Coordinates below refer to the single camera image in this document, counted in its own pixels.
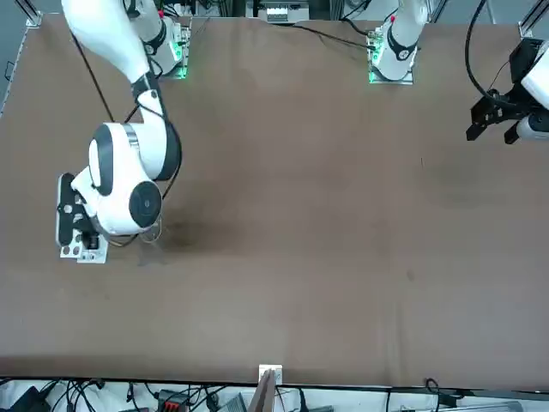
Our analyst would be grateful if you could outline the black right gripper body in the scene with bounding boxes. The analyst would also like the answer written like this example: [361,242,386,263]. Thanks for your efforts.
[56,172,78,249]

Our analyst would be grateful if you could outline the aluminium camera post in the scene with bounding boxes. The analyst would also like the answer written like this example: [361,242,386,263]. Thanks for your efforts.
[248,367,278,412]

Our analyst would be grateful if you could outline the grey flat box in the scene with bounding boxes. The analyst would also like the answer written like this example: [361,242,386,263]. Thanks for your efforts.
[223,392,249,412]

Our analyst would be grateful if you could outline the aluminium frame profile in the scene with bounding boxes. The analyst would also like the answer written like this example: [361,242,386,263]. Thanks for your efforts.
[16,0,45,27]
[517,0,549,36]

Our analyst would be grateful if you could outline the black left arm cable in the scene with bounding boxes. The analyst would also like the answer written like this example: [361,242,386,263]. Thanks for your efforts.
[464,0,494,98]

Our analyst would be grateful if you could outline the black power adapter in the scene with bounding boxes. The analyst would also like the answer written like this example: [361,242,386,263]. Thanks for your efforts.
[7,385,53,412]

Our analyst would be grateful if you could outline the white post bracket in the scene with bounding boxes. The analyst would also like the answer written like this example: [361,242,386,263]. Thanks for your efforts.
[257,364,285,384]

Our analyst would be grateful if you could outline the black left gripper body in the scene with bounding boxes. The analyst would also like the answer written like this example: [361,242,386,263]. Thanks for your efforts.
[486,84,534,124]

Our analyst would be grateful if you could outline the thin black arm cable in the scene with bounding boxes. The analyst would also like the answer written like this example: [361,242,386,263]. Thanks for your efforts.
[122,55,184,203]

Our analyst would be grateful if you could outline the black cable across table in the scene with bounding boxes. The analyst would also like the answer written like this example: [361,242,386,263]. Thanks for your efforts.
[272,20,377,51]

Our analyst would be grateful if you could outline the black orange power strip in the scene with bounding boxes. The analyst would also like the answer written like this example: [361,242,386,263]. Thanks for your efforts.
[154,389,193,412]

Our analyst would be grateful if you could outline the clear glass beaker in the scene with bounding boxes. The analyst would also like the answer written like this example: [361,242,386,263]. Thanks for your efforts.
[137,214,167,252]

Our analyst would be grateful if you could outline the white test tube rack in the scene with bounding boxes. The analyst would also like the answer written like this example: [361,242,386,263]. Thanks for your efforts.
[58,231,110,264]

